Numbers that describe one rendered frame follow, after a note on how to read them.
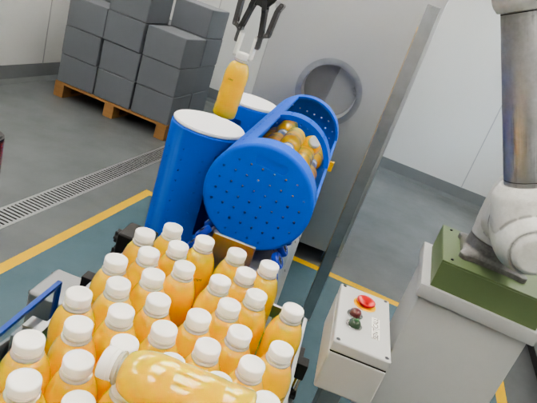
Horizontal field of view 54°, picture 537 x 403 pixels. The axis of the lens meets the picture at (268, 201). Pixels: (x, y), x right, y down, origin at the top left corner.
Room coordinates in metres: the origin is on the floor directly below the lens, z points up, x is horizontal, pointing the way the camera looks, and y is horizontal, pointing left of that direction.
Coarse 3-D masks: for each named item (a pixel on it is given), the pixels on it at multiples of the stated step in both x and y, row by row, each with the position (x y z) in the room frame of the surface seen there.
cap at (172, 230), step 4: (168, 224) 0.94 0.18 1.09; (172, 224) 0.95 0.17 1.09; (176, 224) 0.96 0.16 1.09; (164, 228) 0.93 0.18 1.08; (168, 228) 0.93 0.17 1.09; (172, 228) 0.93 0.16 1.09; (176, 228) 0.94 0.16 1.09; (180, 228) 0.94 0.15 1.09; (164, 232) 0.93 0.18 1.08; (168, 232) 0.92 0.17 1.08; (172, 232) 0.92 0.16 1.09; (176, 232) 0.93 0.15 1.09; (180, 232) 0.93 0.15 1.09; (168, 236) 0.92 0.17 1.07; (172, 236) 0.92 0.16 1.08; (176, 236) 0.93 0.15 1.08; (180, 236) 0.94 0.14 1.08
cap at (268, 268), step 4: (264, 260) 0.93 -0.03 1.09; (268, 260) 0.94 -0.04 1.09; (260, 264) 0.92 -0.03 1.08; (264, 264) 0.92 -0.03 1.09; (268, 264) 0.92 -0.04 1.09; (272, 264) 0.93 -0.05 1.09; (276, 264) 0.93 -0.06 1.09; (260, 268) 0.92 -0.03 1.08; (264, 268) 0.91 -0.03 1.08; (268, 268) 0.91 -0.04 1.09; (272, 268) 0.91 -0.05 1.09; (276, 268) 0.92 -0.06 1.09; (260, 272) 0.91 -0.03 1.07; (264, 272) 0.91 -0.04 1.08; (268, 272) 0.91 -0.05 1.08; (272, 272) 0.91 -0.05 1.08; (276, 272) 0.92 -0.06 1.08; (268, 276) 0.91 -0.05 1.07; (272, 276) 0.91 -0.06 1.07
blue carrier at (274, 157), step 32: (256, 128) 1.44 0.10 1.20; (320, 128) 1.68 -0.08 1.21; (224, 160) 1.22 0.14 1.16; (256, 160) 1.22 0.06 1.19; (288, 160) 1.21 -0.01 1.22; (224, 192) 1.22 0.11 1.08; (256, 192) 1.22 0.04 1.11; (288, 192) 1.21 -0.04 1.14; (224, 224) 1.22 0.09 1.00; (256, 224) 1.21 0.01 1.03; (288, 224) 1.21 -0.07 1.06
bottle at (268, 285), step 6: (258, 270) 0.92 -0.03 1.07; (258, 276) 0.91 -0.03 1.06; (264, 276) 0.91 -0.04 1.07; (258, 282) 0.90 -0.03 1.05; (264, 282) 0.90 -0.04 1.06; (270, 282) 0.91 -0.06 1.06; (276, 282) 0.92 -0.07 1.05; (258, 288) 0.90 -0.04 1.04; (264, 288) 0.90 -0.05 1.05; (270, 288) 0.90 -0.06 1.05; (276, 288) 0.92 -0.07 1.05; (270, 294) 0.90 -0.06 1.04; (270, 300) 0.90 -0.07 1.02; (270, 306) 0.91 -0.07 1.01
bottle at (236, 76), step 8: (232, 64) 1.48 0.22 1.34; (240, 64) 1.48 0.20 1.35; (232, 72) 1.47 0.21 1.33; (240, 72) 1.47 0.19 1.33; (248, 72) 1.49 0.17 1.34; (224, 80) 1.48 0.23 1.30; (232, 80) 1.46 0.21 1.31; (240, 80) 1.47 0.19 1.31; (224, 88) 1.47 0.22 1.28; (232, 88) 1.46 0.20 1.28; (240, 88) 1.48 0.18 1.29; (224, 96) 1.47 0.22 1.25; (232, 96) 1.47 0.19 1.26; (240, 96) 1.48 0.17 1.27; (216, 104) 1.48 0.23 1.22; (224, 104) 1.47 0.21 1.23; (232, 104) 1.47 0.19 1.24; (216, 112) 1.47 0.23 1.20; (224, 112) 1.46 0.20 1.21; (232, 112) 1.47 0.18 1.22
